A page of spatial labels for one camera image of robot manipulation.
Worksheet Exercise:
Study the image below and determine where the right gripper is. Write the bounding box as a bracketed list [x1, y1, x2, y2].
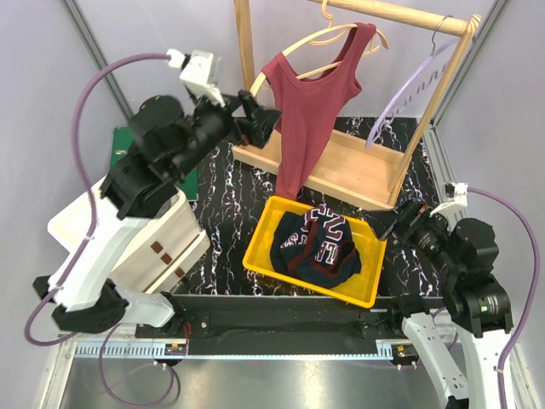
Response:
[361, 194, 462, 278]

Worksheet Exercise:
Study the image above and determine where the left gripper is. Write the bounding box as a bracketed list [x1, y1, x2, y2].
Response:
[170, 83, 281, 178]

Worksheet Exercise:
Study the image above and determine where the navy tank top maroon trim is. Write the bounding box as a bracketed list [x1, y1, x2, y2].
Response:
[270, 204, 362, 289]

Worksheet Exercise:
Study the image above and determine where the lilac plastic hanger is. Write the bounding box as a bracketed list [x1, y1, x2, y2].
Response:
[365, 14, 456, 149]

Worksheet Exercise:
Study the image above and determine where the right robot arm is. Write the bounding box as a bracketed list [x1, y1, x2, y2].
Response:
[373, 200, 513, 408]

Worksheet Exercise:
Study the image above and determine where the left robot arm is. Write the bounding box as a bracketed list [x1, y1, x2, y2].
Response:
[33, 90, 281, 337]

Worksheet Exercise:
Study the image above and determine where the wooden clothes hanger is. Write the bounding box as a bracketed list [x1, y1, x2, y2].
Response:
[250, 1, 389, 96]

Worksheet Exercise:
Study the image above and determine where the wooden clothes rack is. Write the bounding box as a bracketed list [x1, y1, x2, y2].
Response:
[233, 1, 481, 210]

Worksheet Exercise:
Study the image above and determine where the yellow plastic tray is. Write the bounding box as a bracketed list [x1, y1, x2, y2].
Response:
[243, 196, 386, 308]

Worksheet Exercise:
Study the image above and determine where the green folder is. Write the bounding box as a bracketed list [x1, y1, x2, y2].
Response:
[110, 127, 198, 202]

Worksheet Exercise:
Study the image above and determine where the white wooden storage box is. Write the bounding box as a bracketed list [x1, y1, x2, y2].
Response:
[47, 191, 210, 294]

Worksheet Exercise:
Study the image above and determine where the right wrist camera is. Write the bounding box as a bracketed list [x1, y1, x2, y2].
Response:
[430, 182, 468, 217]

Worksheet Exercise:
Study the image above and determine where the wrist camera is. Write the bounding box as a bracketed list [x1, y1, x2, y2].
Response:
[430, 182, 468, 217]
[166, 49, 226, 107]

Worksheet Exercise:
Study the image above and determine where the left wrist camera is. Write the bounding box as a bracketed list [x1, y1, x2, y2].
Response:
[166, 49, 226, 107]

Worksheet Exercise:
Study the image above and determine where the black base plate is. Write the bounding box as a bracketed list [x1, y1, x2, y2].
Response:
[135, 293, 410, 357]

